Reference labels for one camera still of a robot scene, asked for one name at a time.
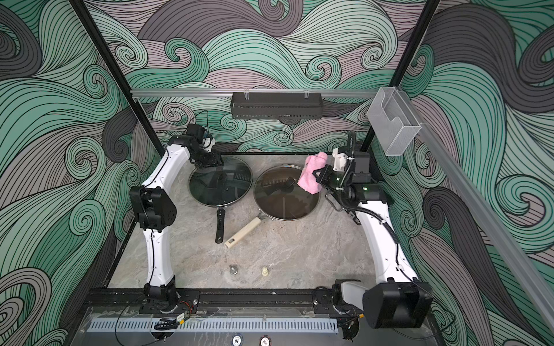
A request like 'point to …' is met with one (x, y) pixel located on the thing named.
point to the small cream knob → (265, 272)
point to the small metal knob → (234, 269)
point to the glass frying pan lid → (221, 185)
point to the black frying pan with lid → (221, 213)
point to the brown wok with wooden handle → (239, 235)
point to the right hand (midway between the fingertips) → (311, 172)
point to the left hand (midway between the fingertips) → (217, 160)
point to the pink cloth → (306, 181)
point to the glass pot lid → (278, 195)
